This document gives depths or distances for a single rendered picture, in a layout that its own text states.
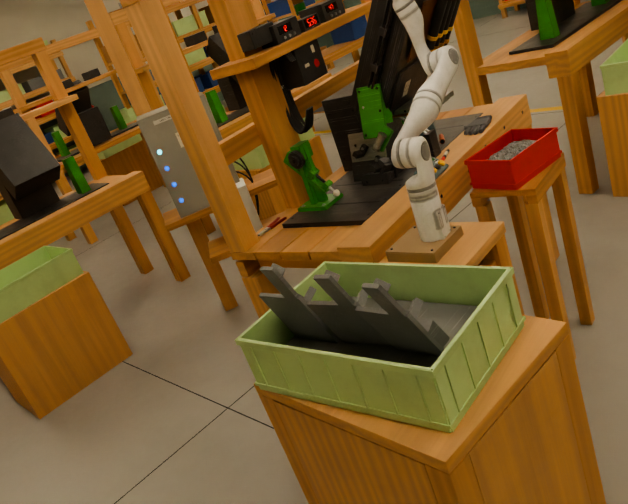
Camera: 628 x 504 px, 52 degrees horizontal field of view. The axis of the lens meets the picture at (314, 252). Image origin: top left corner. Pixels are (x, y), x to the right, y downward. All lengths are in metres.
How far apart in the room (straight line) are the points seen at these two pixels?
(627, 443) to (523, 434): 0.93
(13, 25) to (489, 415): 11.80
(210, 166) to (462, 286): 1.12
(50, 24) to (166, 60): 10.56
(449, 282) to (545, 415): 0.40
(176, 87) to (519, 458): 1.63
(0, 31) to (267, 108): 10.15
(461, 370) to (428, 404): 0.11
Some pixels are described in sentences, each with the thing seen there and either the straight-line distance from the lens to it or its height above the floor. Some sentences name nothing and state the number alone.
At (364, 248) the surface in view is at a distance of 2.14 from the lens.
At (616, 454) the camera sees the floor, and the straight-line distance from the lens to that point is 2.49.
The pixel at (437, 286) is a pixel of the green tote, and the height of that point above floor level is 0.90.
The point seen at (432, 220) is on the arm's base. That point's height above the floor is 0.96.
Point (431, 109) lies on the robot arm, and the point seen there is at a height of 1.25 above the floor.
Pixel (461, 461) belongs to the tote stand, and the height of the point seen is 0.75.
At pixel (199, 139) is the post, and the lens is 2.43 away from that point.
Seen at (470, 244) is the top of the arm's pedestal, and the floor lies 0.85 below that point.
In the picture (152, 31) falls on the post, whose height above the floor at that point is 1.75.
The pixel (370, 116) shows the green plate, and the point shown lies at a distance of 2.70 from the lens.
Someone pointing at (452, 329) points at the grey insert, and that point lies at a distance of 1.67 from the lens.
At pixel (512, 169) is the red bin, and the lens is 2.47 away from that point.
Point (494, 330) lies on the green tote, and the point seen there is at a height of 0.87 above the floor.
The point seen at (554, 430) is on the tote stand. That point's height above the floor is 0.56.
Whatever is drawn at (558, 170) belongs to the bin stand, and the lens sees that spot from 2.70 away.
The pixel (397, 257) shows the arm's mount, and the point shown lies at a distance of 2.07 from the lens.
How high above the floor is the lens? 1.74
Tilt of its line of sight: 22 degrees down
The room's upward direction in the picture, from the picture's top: 21 degrees counter-clockwise
